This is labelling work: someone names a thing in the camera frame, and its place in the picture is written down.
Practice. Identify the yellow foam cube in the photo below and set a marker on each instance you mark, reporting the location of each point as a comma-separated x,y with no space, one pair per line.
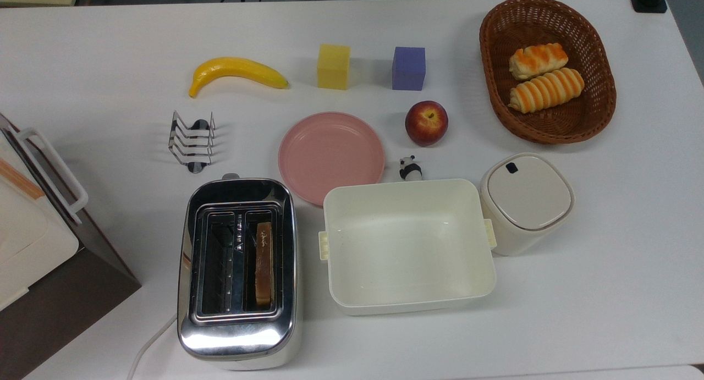
333,66

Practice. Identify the purple foam cube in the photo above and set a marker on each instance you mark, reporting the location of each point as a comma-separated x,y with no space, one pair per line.
408,69

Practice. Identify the brown wicker basket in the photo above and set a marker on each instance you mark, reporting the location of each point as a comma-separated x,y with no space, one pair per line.
550,130

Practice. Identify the chrome and cream toaster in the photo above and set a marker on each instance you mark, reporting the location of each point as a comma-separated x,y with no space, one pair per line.
236,336

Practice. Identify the small panda figurine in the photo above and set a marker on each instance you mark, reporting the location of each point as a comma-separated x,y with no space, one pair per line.
410,170

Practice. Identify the metal toast rack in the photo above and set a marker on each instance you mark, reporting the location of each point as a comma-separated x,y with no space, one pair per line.
196,166

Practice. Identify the brown bread slice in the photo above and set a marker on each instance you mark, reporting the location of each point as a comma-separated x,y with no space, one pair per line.
264,259

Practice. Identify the cream rectangular plastic container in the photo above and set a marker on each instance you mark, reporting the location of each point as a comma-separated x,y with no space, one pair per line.
407,242

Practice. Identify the short orange-glazed bread roll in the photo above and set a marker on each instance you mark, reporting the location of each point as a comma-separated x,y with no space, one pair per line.
536,61

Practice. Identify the long striped bread roll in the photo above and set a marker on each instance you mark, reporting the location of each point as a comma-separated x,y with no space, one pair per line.
544,91

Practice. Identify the yellow banana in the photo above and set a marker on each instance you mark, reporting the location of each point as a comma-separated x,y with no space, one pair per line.
236,67

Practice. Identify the red apple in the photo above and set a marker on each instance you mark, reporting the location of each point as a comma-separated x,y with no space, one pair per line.
426,124

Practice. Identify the cream and brown countertop oven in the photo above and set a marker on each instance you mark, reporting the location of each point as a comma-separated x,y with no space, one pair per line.
27,242

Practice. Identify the pink plate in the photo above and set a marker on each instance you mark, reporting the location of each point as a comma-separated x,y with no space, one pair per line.
330,149

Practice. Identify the cream lidded canister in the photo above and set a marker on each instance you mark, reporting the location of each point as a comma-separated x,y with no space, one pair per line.
528,190

